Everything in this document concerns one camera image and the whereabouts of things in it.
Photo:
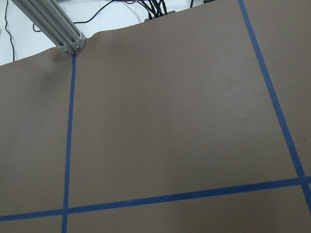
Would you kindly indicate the brown paper table cover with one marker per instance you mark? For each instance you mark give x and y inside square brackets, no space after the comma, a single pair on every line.
[197,122]

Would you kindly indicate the aluminium frame post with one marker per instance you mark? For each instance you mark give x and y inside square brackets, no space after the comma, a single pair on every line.
[51,19]

